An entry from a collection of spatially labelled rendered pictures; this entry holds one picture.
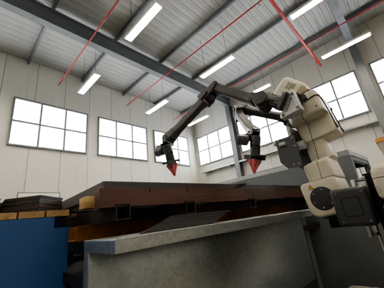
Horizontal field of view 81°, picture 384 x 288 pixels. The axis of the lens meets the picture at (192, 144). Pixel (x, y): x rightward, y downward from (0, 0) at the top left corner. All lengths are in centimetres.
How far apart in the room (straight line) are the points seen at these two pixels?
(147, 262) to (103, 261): 14
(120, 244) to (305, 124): 103
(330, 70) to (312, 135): 1032
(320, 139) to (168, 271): 90
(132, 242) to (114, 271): 18
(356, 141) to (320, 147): 923
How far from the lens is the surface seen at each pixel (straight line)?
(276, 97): 118
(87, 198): 84
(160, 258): 81
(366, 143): 1043
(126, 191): 80
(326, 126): 126
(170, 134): 148
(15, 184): 933
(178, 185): 98
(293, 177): 207
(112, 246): 57
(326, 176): 119
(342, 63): 1153
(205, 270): 94
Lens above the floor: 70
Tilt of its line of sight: 18 degrees up
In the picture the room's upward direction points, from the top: 7 degrees counter-clockwise
